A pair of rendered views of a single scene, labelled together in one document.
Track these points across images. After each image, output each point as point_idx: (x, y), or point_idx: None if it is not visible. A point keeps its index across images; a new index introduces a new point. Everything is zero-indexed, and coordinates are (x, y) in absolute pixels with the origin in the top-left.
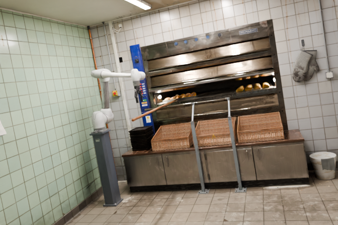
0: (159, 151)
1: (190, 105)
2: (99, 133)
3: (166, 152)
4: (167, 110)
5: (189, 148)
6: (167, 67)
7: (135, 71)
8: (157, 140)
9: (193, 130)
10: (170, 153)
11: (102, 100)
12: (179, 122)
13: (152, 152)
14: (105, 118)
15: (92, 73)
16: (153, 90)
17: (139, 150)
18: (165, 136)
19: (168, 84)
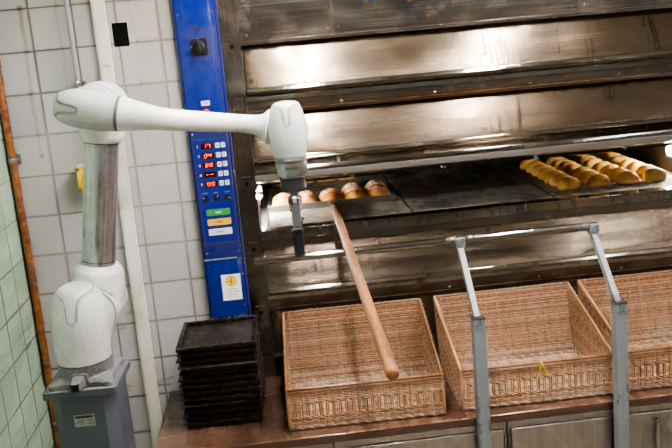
0: (327, 435)
1: (404, 236)
2: (98, 392)
3: (357, 436)
4: (309, 251)
5: (451, 419)
6: (333, 84)
7: (297, 112)
8: (313, 388)
9: (481, 354)
10: (372, 441)
11: (92, 227)
12: (356, 300)
13: (296, 438)
14: (112, 315)
15: (64, 106)
16: (273, 177)
17: (218, 427)
18: (302, 354)
19: (334, 155)
